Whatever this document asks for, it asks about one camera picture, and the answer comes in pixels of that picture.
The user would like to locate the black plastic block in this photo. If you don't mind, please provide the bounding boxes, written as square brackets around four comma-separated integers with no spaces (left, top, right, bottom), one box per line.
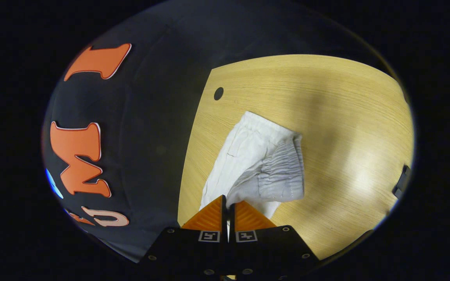
[391,165,412,200]

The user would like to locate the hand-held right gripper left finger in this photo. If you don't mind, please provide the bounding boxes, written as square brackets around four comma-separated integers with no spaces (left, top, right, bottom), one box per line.
[141,194,228,278]

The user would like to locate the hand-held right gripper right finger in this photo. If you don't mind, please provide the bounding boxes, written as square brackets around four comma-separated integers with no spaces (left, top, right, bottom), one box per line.
[228,200,320,278]

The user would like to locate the white jeans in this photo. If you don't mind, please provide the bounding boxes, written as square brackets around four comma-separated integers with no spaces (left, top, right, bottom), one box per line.
[200,111,305,235]

